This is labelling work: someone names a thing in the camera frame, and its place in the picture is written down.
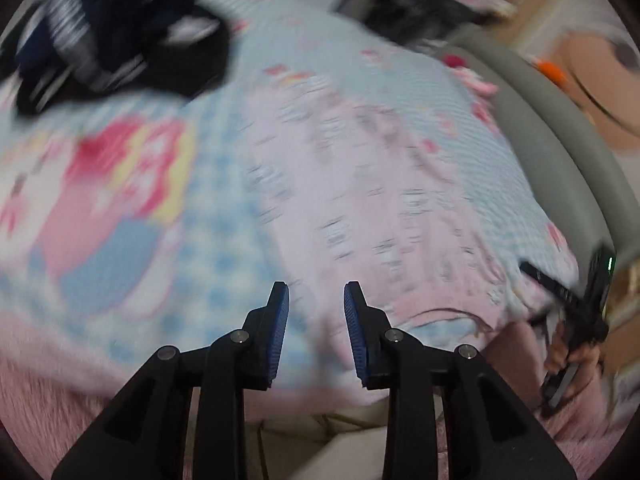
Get orange plush toy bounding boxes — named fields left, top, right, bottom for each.
left=532, top=59, right=568, bottom=86

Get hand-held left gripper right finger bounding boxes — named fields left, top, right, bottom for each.
left=343, top=281, right=573, bottom=480

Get pink printed pajama pants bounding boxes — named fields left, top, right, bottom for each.
left=239, top=77, right=533, bottom=411

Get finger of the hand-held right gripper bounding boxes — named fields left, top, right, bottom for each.
left=519, top=260, right=581, bottom=311

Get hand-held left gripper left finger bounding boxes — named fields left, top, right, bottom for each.
left=51, top=281, right=291, bottom=480

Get grey padded bed frame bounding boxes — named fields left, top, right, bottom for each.
left=445, top=25, right=621, bottom=271

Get white storage box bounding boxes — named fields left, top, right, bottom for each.
left=240, top=400, right=391, bottom=480

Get blue checkered printed blanket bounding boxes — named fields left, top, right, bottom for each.
left=0, top=0, right=581, bottom=411

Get black bag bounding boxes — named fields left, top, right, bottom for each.
left=362, top=0, right=481, bottom=48

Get red and pink plush toy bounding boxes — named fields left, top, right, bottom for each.
left=442, top=52, right=501, bottom=98

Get pile of dark striped clothes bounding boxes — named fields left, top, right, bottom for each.
left=0, top=0, right=233, bottom=116

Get person's right hand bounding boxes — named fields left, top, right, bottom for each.
left=542, top=320, right=608, bottom=401

